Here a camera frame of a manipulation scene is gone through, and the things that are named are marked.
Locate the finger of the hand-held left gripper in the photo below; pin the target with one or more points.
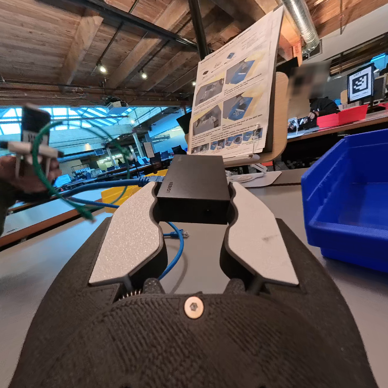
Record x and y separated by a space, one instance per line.
19 147
53 151

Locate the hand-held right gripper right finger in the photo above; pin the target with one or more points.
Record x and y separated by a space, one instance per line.
260 242

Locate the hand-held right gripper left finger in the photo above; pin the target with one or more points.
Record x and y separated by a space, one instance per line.
127 236

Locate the black network switch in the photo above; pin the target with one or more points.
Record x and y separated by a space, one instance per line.
194 182

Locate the person's left forearm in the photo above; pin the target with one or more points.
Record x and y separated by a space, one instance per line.
6 209

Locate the person's left hand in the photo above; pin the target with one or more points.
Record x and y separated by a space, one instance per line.
9 172

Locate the yellow plastic bin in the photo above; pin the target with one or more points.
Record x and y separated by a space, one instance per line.
121 191

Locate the white stand base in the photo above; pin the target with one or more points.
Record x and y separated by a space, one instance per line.
260 177

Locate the ceiling projector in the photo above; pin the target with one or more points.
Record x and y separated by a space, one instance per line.
116 105

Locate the blue plastic bin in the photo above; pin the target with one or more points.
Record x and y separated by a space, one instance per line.
351 197

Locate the wooden board stand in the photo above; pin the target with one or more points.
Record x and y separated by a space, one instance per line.
280 115

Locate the long wooden table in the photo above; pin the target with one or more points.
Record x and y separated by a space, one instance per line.
348 128

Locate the red plastic tray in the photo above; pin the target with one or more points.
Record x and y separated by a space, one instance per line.
342 116

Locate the printed instruction sheet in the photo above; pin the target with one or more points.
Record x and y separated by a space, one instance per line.
233 91

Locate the printed tag sign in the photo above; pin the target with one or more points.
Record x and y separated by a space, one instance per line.
360 83

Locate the black ceiling pole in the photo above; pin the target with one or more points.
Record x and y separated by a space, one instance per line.
198 27

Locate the silver ventilation duct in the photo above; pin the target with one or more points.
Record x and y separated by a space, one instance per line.
303 24

